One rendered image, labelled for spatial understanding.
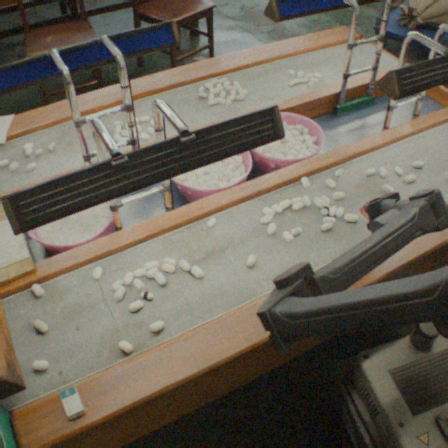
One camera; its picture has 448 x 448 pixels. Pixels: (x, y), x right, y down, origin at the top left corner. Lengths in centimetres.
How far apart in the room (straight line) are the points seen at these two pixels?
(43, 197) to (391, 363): 102
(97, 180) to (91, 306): 36
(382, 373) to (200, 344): 57
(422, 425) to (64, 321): 95
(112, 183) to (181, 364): 41
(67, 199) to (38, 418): 45
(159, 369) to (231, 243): 41
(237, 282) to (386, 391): 52
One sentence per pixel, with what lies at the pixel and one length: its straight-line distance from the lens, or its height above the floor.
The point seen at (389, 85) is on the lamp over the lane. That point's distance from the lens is 132.
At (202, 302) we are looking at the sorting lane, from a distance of 116.
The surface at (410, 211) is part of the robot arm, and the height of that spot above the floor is 106.
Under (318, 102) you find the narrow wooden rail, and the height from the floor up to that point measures 74.
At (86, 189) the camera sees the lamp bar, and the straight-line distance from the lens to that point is 96.
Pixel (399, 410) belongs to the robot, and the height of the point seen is 47.
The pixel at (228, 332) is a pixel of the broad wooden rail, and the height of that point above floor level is 76.
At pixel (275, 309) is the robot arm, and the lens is 72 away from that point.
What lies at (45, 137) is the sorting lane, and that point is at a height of 74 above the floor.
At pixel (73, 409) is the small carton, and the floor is 79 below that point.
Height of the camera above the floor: 169
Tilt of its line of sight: 46 degrees down
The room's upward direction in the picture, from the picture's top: 1 degrees counter-clockwise
